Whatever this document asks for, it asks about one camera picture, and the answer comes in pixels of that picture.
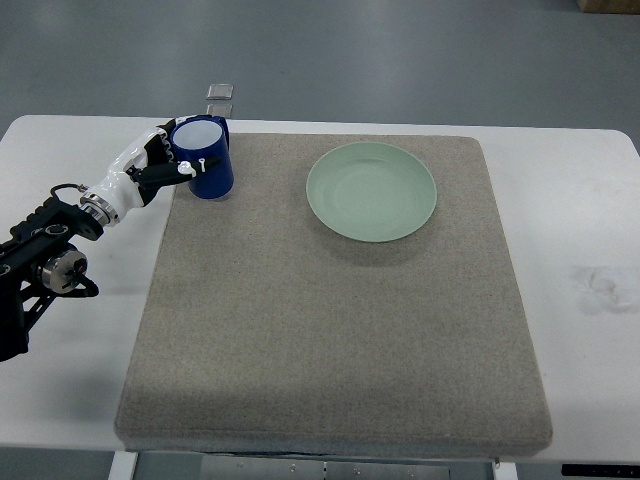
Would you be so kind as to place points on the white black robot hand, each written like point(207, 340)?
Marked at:
point(134, 178)

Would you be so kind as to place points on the blue cup white inside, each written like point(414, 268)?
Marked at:
point(203, 142)

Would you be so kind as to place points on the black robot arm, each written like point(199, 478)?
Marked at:
point(39, 264)

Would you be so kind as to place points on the upper metal floor plate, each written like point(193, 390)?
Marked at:
point(220, 92)

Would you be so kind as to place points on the light green plate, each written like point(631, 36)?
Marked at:
point(371, 192)

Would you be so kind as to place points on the grey fabric mat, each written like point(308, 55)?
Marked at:
point(266, 332)

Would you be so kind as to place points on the cardboard box corner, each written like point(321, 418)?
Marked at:
point(631, 7)

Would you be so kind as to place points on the grey metal table frame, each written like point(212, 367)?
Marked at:
point(125, 465)

